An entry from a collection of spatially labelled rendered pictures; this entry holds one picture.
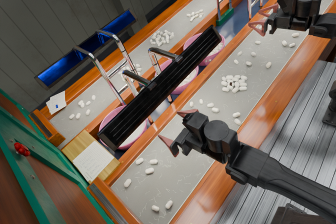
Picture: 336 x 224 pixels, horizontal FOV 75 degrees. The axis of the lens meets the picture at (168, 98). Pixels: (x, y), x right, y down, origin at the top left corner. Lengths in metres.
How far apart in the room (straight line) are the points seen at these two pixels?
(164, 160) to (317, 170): 0.60
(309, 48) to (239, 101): 0.48
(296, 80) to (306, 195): 0.73
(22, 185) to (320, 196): 0.58
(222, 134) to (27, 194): 0.40
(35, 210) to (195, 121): 0.36
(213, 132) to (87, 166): 0.74
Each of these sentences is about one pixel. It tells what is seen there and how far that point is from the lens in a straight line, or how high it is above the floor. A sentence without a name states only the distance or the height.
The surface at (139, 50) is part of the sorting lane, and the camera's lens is 1.66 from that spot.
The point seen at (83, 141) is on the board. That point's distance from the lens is 1.22.
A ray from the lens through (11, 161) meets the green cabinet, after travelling 0.60.
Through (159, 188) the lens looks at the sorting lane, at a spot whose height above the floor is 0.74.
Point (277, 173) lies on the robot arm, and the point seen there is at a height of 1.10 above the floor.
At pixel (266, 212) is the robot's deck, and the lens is 0.97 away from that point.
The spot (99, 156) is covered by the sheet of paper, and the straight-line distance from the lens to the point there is 1.11.
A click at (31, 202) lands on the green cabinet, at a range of 0.50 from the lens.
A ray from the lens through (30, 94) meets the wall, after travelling 2.99.
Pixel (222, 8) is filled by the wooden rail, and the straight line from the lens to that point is 1.81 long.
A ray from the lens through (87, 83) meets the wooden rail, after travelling 1.57.
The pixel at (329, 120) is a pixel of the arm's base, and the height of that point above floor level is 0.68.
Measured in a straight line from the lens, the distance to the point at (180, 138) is 0.60.
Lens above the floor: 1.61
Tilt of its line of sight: 46 degrees down
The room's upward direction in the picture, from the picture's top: 22 degrees counter-clockwise
